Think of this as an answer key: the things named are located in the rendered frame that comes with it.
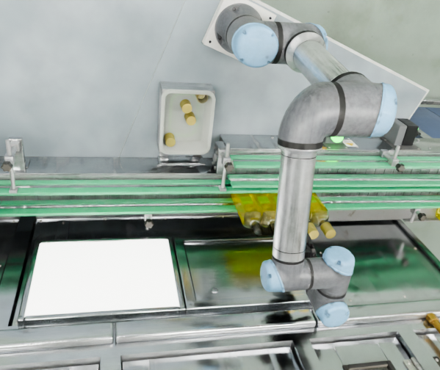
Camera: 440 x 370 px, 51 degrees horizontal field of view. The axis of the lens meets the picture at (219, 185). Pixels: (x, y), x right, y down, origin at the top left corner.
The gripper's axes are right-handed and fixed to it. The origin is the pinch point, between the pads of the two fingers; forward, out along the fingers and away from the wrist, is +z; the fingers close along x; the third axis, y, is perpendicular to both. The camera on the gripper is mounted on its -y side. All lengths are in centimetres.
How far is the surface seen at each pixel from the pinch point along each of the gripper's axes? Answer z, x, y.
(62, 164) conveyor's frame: 34, -6, 71
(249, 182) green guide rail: 20.8, -6.4, 10.1
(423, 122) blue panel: 62, -14, -81
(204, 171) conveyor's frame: 29.2, -6.1, 23.9
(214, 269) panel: 0.0, 12.6, 24.1
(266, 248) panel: 9.2, 12.6, 4.6
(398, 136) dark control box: 32, -20, -48
